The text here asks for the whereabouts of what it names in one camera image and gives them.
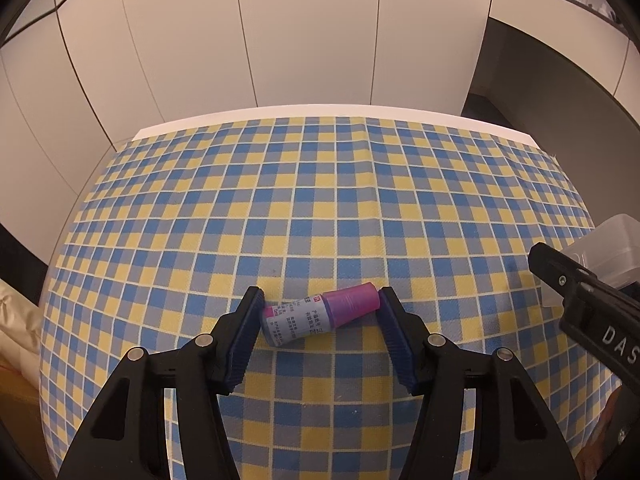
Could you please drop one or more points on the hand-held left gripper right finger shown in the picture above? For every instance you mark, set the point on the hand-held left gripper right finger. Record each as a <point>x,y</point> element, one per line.
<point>400,355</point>

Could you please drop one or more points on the blue yellow checked tablecloth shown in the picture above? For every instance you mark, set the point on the blue yellow checked tablecloth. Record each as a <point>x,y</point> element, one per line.
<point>320,200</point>

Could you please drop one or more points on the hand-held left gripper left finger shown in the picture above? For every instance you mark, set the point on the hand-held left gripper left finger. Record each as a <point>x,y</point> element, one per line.
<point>240,355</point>

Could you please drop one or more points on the cream padded chair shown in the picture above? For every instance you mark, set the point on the cream padded chair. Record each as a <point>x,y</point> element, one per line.
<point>15,320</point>

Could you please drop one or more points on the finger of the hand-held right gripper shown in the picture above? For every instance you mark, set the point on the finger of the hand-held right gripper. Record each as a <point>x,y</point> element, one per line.
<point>555,267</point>

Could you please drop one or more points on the white table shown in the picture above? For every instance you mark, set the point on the white table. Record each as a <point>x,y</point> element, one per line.
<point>325,110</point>

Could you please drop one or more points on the small bottle with pink cap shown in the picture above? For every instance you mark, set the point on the small bottle with pink cap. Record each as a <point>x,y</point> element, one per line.
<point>320,312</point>

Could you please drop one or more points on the translucent plastic container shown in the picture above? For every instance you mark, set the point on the translucent plastic container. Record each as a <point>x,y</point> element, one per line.
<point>610,245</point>

